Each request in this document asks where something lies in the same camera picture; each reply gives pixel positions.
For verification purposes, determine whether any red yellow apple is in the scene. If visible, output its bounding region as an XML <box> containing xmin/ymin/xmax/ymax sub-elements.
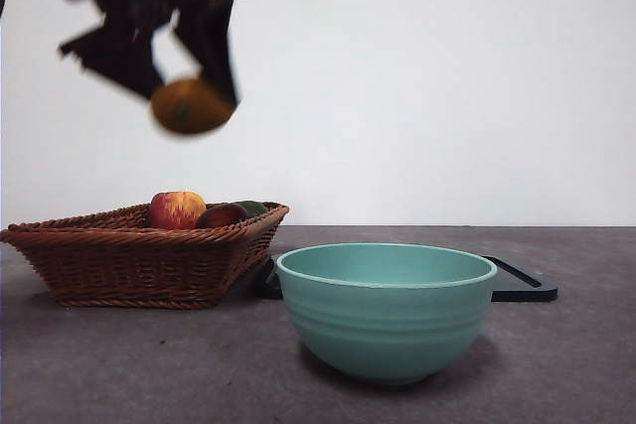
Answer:
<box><xmin>147</xmin><ymin>190</ymin><xmax>208</xmax><ymax>230</ymax></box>

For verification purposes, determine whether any dark red plum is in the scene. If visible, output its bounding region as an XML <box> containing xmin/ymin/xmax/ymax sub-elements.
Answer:
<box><xmin>196</xmin><ymin>203</ymin><xmax>251</xmax><ymax>229</ymax></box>

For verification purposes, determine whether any black rectangular tray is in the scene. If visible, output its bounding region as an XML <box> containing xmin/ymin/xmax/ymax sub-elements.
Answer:
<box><xmin>255</xmin><ymin>254</ymin><xmax>558</xmax><ymax>304</ymax></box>

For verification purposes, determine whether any yellow-orange mango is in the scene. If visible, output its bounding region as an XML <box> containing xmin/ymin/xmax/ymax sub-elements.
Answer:
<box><xmin>150</xmin><ymin>76</ymin><xmax>236</xmax><ymax>137</ymax></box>

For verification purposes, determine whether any green avocado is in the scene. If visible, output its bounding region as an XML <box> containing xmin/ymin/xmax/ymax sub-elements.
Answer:
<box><xmin>233</xmin><ymin>200</ymin><xmax>269</xmax><ymax>219</ymax></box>

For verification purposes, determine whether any brown wicker basket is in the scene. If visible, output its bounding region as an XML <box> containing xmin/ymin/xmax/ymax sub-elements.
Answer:
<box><xmin>0</xmin><ymin>201</ymin><xmax>290</xmax><ymax>310</ymax></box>

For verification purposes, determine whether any teal ribbed bowl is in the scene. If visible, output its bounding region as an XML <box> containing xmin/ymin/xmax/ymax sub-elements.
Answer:
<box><xmin>275</xmin><ymin>243</ymin><xmax>498</xmax><ymax>386</ymax></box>

